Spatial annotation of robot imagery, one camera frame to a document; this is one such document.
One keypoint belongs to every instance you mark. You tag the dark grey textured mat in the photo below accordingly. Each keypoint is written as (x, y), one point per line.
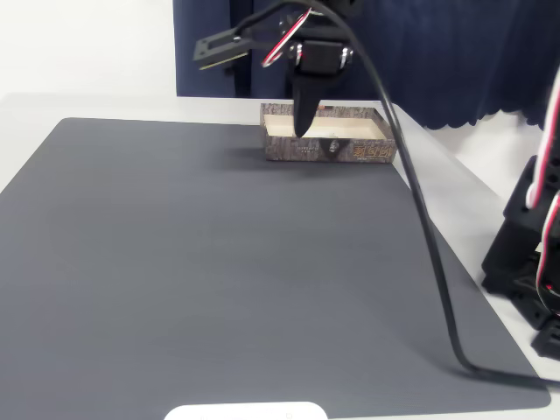
(219, 262)

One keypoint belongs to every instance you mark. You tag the dark blue curtain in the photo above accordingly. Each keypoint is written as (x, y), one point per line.
(437, 57)

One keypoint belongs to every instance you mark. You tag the bark-print cardboard box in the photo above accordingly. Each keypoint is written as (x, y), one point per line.
(306, 149)

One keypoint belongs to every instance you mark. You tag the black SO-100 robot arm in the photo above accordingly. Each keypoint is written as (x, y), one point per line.
(516, 245)

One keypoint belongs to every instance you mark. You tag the black camera board with bracket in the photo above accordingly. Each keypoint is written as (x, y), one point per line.
(219, 48)

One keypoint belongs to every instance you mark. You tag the white device with round knob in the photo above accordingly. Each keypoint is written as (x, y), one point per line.
(245, 412)

